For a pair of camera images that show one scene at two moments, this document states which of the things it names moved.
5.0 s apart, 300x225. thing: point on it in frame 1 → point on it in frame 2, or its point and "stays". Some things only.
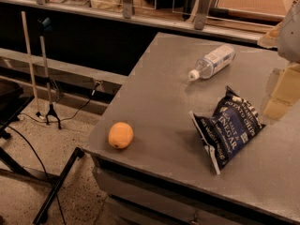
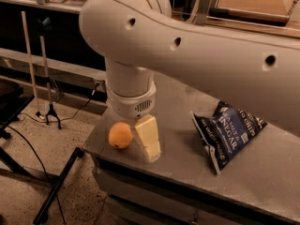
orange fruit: (120, 135) stays
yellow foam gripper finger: (286, 92) → (136, 108)
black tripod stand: (45, 24) stays
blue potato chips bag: (233, 122) stays
